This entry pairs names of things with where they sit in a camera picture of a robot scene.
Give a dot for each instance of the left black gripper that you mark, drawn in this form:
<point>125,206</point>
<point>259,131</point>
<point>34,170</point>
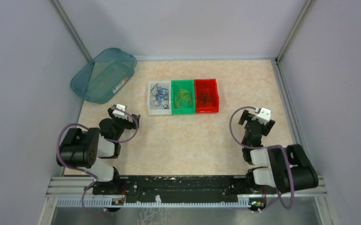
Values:
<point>130,124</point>

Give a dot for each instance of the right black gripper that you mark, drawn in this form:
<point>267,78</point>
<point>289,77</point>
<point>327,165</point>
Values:
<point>248,116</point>

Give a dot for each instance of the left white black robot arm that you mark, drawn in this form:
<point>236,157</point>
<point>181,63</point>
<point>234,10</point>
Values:
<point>83,149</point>

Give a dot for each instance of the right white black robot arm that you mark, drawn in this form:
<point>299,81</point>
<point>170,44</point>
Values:
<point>285,169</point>

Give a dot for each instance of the white plastic bin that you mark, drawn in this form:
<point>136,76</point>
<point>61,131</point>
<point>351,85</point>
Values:
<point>159,100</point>

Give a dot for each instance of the teal translucent plastic tub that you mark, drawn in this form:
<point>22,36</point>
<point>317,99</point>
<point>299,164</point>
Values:
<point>104,76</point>

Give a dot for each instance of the red plastic bin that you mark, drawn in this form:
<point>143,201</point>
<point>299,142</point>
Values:
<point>206,96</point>

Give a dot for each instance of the green plastic bin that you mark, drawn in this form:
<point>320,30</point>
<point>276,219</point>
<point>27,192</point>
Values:
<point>183,97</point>

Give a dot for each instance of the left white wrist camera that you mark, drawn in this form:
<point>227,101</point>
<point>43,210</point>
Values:
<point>118,111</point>

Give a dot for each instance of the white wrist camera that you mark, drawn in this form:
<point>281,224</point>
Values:
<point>263,115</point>
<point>118,111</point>

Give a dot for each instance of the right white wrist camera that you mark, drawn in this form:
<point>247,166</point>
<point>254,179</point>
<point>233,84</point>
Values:
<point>263,115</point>

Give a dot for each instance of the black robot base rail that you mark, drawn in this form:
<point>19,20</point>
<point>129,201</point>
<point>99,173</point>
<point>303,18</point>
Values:
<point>182,189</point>

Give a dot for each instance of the white slotted cable duct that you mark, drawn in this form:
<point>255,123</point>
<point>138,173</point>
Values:
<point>107,202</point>

